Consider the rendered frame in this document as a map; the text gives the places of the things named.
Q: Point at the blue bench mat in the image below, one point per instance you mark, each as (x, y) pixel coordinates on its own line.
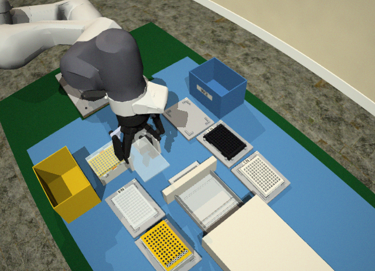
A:
(333, 219)

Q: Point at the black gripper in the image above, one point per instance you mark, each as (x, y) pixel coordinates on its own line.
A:
(129, 126)

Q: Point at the yellow open-top bin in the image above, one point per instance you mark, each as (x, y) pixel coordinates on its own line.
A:
(65, 185)

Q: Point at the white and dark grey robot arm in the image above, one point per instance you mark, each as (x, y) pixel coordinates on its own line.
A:
(104, 59)

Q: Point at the blue open-top bin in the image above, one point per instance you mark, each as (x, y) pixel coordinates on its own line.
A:
(216, 86)

